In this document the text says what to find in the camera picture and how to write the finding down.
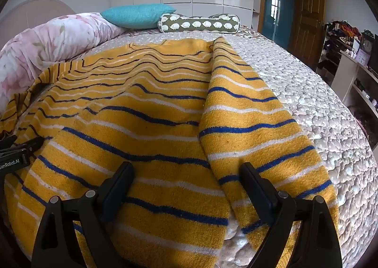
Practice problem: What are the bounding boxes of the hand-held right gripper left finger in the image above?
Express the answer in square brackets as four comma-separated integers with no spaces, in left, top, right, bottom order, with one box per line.
[31,162,135,268]

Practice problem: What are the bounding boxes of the pile of colourful clothes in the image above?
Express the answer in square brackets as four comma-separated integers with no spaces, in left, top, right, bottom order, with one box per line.
[324,20,362,40]

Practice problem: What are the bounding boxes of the beige quilted bedspread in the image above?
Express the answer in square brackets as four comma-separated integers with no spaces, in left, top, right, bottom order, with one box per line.
[12,30,373,268]

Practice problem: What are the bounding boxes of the geometric patterned bedsheet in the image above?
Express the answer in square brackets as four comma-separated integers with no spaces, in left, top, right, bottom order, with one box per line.
[238,26,265,39]

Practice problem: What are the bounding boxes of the yellow striped sweater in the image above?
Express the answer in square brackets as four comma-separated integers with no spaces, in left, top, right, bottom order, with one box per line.
[0,37,340,268]

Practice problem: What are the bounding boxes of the brown wooden door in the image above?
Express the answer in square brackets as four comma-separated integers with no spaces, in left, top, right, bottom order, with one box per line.
[288,0,327,70]

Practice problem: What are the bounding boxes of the green sheep print bolster pillow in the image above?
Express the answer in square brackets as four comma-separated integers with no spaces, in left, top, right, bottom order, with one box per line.
[157,13,242,34]

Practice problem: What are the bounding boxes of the pink padded headboard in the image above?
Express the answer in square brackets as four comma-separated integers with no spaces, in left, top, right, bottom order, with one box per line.
[0,0,78,50]

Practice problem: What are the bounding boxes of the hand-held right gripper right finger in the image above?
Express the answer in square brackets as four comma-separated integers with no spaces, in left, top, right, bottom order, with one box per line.
[239,162,343,268]

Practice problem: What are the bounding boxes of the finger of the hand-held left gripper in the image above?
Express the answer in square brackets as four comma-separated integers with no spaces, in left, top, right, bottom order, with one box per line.
[18,137,45,157]
[0,135,18,151]

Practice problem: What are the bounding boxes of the teal glass door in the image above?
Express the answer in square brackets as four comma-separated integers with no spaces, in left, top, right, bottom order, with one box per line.
[262,0,296,49]

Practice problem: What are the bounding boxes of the small table clock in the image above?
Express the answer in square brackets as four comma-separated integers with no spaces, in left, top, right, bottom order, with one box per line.
[361,34,375,60]

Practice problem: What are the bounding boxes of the pink floral duvet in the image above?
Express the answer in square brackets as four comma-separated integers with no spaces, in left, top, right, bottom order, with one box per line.
[0,12,126,115]

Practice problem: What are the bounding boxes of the teal pillow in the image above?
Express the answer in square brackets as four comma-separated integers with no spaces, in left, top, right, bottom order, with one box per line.
[100,3,177,30]

